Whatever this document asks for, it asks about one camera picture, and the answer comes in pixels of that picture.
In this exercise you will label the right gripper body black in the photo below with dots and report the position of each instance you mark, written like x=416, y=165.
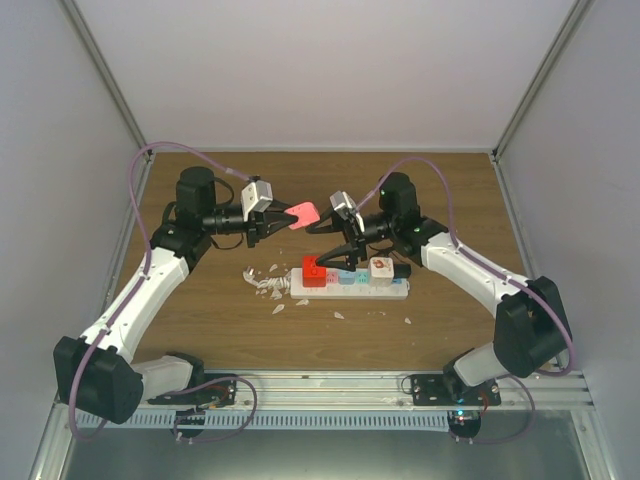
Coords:
x=353, y=235

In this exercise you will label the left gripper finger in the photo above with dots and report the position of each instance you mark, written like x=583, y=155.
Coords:
x=279, y=207
x=273, y=228

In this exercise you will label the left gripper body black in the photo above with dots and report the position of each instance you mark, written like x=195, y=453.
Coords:
x=255, y=224

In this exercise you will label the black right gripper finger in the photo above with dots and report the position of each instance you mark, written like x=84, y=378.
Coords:
x=326, y=226
x=339, y=257

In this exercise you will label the light blue plug adapter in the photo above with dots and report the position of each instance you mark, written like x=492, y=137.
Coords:
x=346, y=277

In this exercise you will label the pink plug adapter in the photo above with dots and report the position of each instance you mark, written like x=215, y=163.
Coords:
x=306, y=214

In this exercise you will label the red cube socket adapter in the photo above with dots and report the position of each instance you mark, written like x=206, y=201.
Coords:
x=313, y=275

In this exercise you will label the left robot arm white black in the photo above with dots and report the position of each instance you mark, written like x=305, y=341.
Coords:
x=95, y=372

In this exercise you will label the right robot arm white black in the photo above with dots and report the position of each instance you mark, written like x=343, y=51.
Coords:
x=531, y=326

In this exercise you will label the black plug adapter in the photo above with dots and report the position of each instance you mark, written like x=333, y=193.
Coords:
x=402, y=271

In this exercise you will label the white cartoon cube adapter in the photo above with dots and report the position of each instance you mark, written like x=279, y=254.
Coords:
x=381, y=271

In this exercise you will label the white power strip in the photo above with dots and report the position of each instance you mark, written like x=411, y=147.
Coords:
x=358, y=290

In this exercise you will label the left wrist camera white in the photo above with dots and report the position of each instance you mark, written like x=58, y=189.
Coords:
x=256, y=197

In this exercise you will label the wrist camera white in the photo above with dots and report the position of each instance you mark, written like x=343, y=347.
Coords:
x=256, y=197
x=345, y=207

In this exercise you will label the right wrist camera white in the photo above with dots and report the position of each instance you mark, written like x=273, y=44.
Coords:
x=345, y=207

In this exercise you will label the aluminium rail front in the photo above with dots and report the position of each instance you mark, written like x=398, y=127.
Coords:
x=341, y=391

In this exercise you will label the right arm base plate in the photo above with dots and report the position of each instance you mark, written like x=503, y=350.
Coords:
x=438, y=389

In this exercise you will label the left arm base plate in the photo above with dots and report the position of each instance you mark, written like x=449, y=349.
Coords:
x=219, y=392

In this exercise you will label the slotted cable duct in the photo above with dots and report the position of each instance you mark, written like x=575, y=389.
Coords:
x=284, y=420

